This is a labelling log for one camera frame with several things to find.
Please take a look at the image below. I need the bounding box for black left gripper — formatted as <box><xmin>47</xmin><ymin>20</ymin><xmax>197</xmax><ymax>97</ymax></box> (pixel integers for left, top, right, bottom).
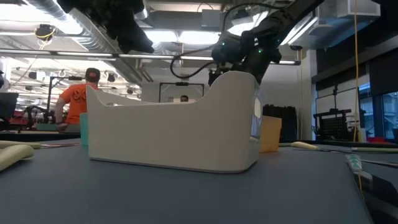
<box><xmin>93</xmin><ymin>0</ymin><xmax>155</xmax><ymax>54</ymax></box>

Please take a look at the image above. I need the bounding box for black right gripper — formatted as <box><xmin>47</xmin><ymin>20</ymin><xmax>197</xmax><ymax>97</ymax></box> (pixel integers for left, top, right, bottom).
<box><xmin>208</xmin><ymin>51</ymin><xmax>282</xmax><ymax>86</ymax></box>

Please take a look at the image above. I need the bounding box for teal plastic bin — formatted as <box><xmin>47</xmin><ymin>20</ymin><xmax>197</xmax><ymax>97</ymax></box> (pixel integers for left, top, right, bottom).
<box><xmin>79</xmin><ymin>112</ymin><xmax>90</xmax><ymax>147</ymax></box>

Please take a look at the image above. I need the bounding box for white plastic bin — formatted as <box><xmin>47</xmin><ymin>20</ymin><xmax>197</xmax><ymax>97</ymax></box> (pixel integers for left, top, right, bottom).
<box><xmin>86</xmin><ymin>70</ymin><xmax>262</xmax><ymax>174</ymax></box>

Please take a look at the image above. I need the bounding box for long ceiling light bar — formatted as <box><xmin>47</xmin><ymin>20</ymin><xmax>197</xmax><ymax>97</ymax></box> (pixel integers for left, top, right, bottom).
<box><xmin>0</xmin><ymin>48</ymin><xmax>302</xmax><ymax>66</ymax></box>

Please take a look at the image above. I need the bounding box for black cabinet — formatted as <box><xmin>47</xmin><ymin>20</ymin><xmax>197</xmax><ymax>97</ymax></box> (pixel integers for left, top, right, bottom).
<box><xmin>262</xmin><ymin>104</ymin><xmax>299</xmax><ymax>143</ymax></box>

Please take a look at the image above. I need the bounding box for grey ceiling box unit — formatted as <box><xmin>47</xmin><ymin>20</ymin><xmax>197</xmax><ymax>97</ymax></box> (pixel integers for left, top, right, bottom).
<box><xmin>200</xmin><ymin>8</ymin><xmax>226</xmax><ymax>30</ymax></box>

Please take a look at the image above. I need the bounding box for orange plastic bin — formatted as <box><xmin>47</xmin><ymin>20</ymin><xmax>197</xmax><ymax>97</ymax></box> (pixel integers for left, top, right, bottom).
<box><xmin>258</xmin><ymin>115</ymin><xmax>283</xmax><ymax>154</ymax></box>

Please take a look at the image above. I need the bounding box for black pole stand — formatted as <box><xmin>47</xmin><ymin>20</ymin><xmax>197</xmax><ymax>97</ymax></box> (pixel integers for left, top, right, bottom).
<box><xmin>331</xmin><ymin>84</ymin><xmax>340</xmax><ymax>110</ymax></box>

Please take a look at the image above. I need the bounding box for black perforated cart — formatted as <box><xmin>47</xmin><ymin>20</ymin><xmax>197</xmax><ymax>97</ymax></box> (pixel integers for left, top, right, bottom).
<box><xmin>312</xmin><ymin>108</ymin><xmax>354</xmax><ymax>142</ymax></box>

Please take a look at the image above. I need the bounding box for green workbench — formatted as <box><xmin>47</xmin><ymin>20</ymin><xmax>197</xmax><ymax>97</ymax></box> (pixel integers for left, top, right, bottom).
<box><xmin>34</xmin><ymin>123</ymin><xmax>81</xmax><ymax>133</ymax></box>

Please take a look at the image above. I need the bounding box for red box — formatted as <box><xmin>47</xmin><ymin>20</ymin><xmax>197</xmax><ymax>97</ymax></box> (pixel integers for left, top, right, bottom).
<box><xmin>366</xmin><ymin>136</ymin><xmax>389</xmax><ymax>144</ymax></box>

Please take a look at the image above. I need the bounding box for glass window panel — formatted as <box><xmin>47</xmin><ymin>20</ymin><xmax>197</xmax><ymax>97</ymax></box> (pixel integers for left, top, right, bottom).
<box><xmin>357</xmin><ymin>81</ymin><xmax>398</xmax><ymax>141</ymax></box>

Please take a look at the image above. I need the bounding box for black monitor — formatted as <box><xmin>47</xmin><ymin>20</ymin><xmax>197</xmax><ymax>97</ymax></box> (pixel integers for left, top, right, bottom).
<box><xmin>0</xmin><ymin>91</ymin><xmax>19</xmax><ymax>122</ymax></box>

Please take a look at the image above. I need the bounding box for blue-grey table mat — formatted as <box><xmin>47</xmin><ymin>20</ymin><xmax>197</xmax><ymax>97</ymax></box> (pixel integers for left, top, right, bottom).
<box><xmin>0</xmin><ymin>139</ymin><xmax>398</xmax><ymax>224</ymax></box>

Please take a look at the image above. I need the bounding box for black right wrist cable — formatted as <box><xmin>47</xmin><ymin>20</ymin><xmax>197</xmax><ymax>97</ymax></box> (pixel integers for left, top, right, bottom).
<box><xmin>169</xmin><ymin>2</ymin><xmax>282</xmax><ymax>80</ymax></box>

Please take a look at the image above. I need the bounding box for black rectangular rig frame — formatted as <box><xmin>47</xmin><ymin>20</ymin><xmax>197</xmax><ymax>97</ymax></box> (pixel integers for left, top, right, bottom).
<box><xmin>159</xmin><ymin>82</ymin><xmax>206</xmax><ymax>104</ymax></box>

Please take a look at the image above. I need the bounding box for black frame stand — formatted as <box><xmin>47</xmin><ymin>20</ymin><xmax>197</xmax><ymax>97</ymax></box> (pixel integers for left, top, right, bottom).
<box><xmin>46</xmin><ymin>75</ymin><xmax>100</xmax><ymax>124</ymax></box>

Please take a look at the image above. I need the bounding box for black yellow cable reel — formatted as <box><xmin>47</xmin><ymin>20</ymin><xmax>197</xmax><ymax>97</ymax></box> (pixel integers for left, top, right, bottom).
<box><xmin>34</xmin><ymin>23</ymin><xmax>57</xmax><ymax>42</ymax></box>

